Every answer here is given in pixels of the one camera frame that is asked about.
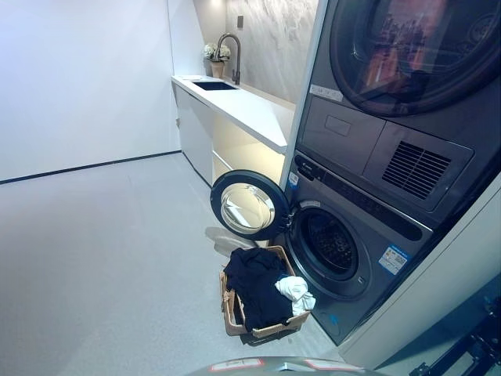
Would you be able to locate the white garment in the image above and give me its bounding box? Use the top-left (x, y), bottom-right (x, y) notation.
top-left (274, 276), bottom-right (316, 317)

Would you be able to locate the white flower pot plant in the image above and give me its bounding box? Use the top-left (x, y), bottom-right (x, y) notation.
top-left (202, 42), bottom-right (232, 78)

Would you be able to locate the black undermount sink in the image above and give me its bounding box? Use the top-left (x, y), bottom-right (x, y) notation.
top-left (191, 81), bottom-right (240, 92)

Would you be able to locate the round washing machine door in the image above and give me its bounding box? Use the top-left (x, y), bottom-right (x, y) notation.
top-left (209, 169), bottom-right (294, 244)

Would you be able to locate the dark navy garment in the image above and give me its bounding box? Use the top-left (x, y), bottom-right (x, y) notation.
top-left (224, 247), bottom-right (295, 331)

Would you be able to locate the grey front-load washing machine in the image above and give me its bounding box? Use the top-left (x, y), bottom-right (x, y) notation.
top-left (279, 150), bottom-right (434, 346)

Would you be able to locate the white counter cabinet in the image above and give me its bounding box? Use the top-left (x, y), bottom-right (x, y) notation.
top-left (171, 74), bottom-right (296, 188)

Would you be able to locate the curved metal faucet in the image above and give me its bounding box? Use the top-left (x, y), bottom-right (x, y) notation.
top-left (216, 33), bottom-right (242, 85)

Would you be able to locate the grey robot torso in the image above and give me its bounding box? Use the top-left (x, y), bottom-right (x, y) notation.
top-left (197, 354), bottom-right (375, 376)

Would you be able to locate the woven wicker laundry basket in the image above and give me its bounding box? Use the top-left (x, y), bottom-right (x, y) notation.
top-left (218, 245), bottom-right (312, 340)

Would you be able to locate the white tall cabinet panel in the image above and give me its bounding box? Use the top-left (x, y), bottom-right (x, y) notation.
top-left (338, 187), bottom-right (501, 370)

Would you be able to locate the grey stacked dryer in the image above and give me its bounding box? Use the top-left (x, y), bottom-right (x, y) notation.
top-left (295, 0), bottom-right (501, 232)

